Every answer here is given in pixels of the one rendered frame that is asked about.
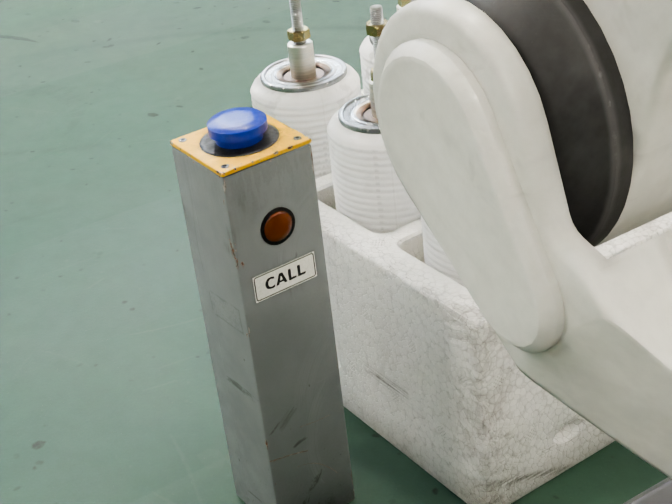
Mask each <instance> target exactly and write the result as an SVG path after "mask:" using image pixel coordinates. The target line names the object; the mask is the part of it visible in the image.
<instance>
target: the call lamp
mask: <svg viewBox="0 0 672 504"><path fill-rule="evenodd" d="M292 225H293V220H292V217H291V215H290V214H289V213H288V212H286V211H277V212H275V213H273V214H272V215H271V216H270V217H269V218H268V220H267V222H266V224H265V228H264V233H265V236H266V238H267V239H268V240H269V241H271V242H279V241H282V240H283V239H285V238H286V237H287V236H288V235H289V233H290V231H291V229H292Z"/></svg>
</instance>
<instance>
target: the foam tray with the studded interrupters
mask: <svg viewBox="0 0 672 504"><path fill-rule="evenodd" d="M315 180H316V188H317V196H318V204H319V213H320V221H321V229H322V237H323V245H324V253H325V261H326V269H327V277H328V285H329V293H330V301H331V309H332V317H333V325H334V333H335V342H336V350H337V358H338V366H339V374H340V382H341V390H342V398H343V406H344V407H346V408H347V409H348V410H349V411H351V412H352V413H353V414H354V415H356V416H357V417H358V418H359V419H361V420H362V421H363V422H364V423H366V424H367V425H368V426H370V427H371V428H372V429H373V430H375V431H376V432H377V433H378V434H380V435H381V436H382V437H383V438H385V439H386V440H387V441H389V442H390V443H391V444H392V445H394V446H395V447H396V448H397V449H399V450H400V451H401V452H402V453H404V454H405V455H406V456H407V457H409V458H410V459H411V460H413V461H414V462H415V463H416V464H418V465H419V466H420V467H421V468H423V469H424V470H425V471H426V472H428V473H429V474H430V475H432V476H433V477H434V478H435V479H437V480H438V481H439V482H440V483H442V484H443V485H444V486H445V487H447V488H448V489H449V490H450V491H452V492H453V493H454V494H456V495H457V496H458V497H459V498H461V499H462V500H463V501H464V502H466V503H467V504H511V503H513V502H515V501H516V500H518V499H520V498H521V497H523V496H525V495H526V494H528V493H530V492H531V491H533V490H535V489H536V488H538V487H540V486H541V485H543V484H545V483H546V482H548V481H550V480H551V479H553V478H555V477H556V476H558V475H560V474H561V473H563V472H564V471H566V470H568V469H569V468H571V467H573V466H574V465H576V464H578V463H579V462H581V461H583V460H584V459H586V458H588V457H589V456H591V455H593V454H594V453H596V452H598V451H599V450H601V449H603V448H604V447H606V446H608V445H609V444H611V443H612V442H614V441H615V440H614V439H612V438H611V437H609V436H608V435H607V434H605V433H604V432H602V431H601V430H599V429H598V428H597V427H595V426H594V425H592V424H591V423H589V422H588V421H587V420H585V419H584V418H582V417H581V416H580V415H578V414H577V413H575V412H574V411H573V410H571V409H570V408H569V407H567V406H566V405H564V404H563V403H562V402H560V401H559V400H557V399H556V398H555V397H553V396H552V395H551V394H549V393H548V392H546V391H545V390H544V389H542V388H541V387H540V386H538V385H537V384H535V383H534V382H533V381H531V380H530V379H529V378H528V377H526V376H525V375H524V374H523V373H522V372H521V371H520V370H519V369H518V367H517V366H516V364H515V363H514V361H513V360H512V358H511V356H510V355H509V353H508V352H507V350H506V348H505V347H504V345H503V344H502V342H501V341H500V339H499V337H498V336H497V334H496V333H495V331H494V330H493V329H492V327H491V326H490V325H489V323H488V322H487V321H486V319H485V318H484V316H483V314H482V313H481V311H480V310H479V308H478V306H477V305H476V303H475V301H474V300H473V298H472V296H471V295H470V293H469V292H468V290H467V288H465V287H463V286H462V285H460V284H458V283H457V282H455V281H453V280H452V279H450V278H448V277H447V276H445V275H443V274H442V273H440V272H438V271H437V270H435V269H433V268H431V267H430V266H428V265H426V264H425V259H424V246H423V233H422V223H421V222H422V220H421V219H418V220H416V221H414V222H412V223H409V224H407V225H405V226H403V227H400V228H398V229H396V230H394V231H391V232H389V233H381V234H380V233H373V232H371V231H369V230H368V229H366V228H364V227H363V226H361V225H359V224H358V223H356V222H354V221H353V220H351V219H349V218H348V217H346V216H344V215H343V214H341V213H339V212H338V211H336V203H335V196H334V185H333V177H332V173H330V174H327V175H325V176H322V177H320V178H318V179H315ZM669 230H672V212H670V213H668V214H666V215H663V216H661V217H659V218H657V219H655V220H653V221H650V222H648V223H646V224H644V225H642V226H640V227H638V228H635V229H633V230H631V231H629V232H627V233H625V234H622V235H620V236H618V237H616V238H614V239H612V240H610V241H607V242H605V243H603V244H601V245H599V246H597V247H594V248H595V249H597V250H598V251H599V252H600V253H601V254H602V255H603V256H604V257H605V258H607V259H610V258H612V257H614V256H616V255H618V254H621V253H623V252H625V251H627V250H629V249H631V248H633V247H635V246H638V245H640V244H642V243H644V242H646V241H648V240H650V239H652V238H655V237H657V236H659V235H661V234H663V233H665V232H667V231H669Z"/></svg>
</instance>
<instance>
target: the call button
mask: <svg viewBox="0 0 672 504"><path fill-rule="evenodd" d="M267 128H268V122H267V116H266V114H265V113H264V112H262V111H260V110H258V109H255V108H250V107H237V108H231V109H227V110H224V111H221V112H219V113H217V114H215V115H214V116H212V117H211V118H210V119H209V120H208V122H207V130H208V135H209V137H210V138H211V139H213V140H215V141H216V144H217V145H218V146H219V147H222V148H226V149H241V148H246V147H250V146H252V145H255V144H257V143H258V142H260V141H261V140H262V138H263V133H264V132H265V131H266V130H267Z"/></svg>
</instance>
